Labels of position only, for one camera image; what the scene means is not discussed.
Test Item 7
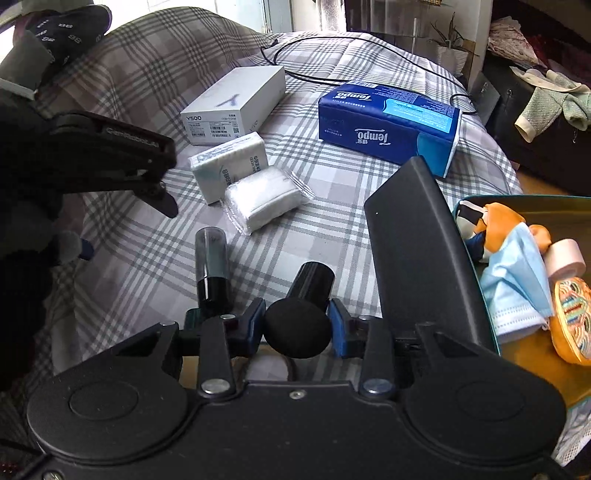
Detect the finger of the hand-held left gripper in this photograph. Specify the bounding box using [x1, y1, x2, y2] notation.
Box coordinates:
[50, 112, 179, 195]
[133, 180, 179, 219]

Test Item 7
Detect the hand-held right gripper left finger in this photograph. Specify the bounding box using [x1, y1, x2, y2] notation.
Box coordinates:
[108, 298, 267, 398]

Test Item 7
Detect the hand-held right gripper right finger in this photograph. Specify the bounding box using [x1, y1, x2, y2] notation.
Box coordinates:
[327, 298, 492, 401]

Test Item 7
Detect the black makeup sponge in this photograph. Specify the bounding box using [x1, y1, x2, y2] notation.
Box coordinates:
[262, 261, 336, 360]

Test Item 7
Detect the black tube with clear cap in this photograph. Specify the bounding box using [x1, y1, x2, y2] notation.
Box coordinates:
[194, 225, 230, 317]

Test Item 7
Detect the white tissue pack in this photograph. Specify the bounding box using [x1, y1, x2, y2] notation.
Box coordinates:
[188, 131, 269, 206]

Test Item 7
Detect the clear-wrapped white pack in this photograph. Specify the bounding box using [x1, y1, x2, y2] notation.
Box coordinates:
[223, 165, 315, 237]

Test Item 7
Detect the blue face mask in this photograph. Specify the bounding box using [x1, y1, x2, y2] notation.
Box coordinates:
[479, 222, 556, 343]

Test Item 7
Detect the orange plush toy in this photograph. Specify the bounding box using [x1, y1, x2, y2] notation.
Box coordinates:
[456, 199, 551, 265]

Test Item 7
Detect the gold and teal tin tray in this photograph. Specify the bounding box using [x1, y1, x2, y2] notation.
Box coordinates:
[451, 195, 591, 411]

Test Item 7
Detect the embroidered orange pouch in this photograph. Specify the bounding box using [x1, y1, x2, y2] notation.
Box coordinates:
[551, 276, 591, 366]

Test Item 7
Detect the pink tape roll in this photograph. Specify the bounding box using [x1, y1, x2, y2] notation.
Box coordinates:
[546, 237, 588, 283]

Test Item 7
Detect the person's left forearm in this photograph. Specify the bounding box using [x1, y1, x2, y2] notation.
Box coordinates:
[0, 4, 114, 100]

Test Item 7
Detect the white phone box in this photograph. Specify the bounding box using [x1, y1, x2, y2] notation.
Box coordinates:
[179, 65, 288, 149]

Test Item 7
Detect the grey plaid blanket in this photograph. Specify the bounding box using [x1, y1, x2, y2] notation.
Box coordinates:
[0, 6, 526, 416]

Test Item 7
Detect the blue tissue pack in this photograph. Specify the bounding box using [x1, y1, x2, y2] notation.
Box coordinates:
[317, 82, 465, 179]

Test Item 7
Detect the patterned curtain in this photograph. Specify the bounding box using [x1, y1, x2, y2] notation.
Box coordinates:
[316, 0, 352, 33]

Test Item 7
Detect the white lace cloth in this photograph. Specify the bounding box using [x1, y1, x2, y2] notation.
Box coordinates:
[551, 405, 585, 468]

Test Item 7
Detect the leaning dark framed panel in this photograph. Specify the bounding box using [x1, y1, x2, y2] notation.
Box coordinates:
[470, 74, 502, 134]

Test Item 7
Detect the black leather sofa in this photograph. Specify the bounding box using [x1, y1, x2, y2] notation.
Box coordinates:
[480, 55, 591, 195]

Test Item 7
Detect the potted plant in white pot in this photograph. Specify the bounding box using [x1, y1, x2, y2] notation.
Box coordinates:
[427, 13, 478, 77]

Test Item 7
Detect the green knit cardigan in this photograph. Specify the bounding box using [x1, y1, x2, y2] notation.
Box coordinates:
[514, 68, 591, 145]

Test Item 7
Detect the floral cloth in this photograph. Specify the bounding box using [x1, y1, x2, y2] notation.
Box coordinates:
[486, 16, 542, 69]

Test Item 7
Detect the black cable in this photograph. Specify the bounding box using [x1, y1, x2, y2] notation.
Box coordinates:
[260, 34, 477, 114]

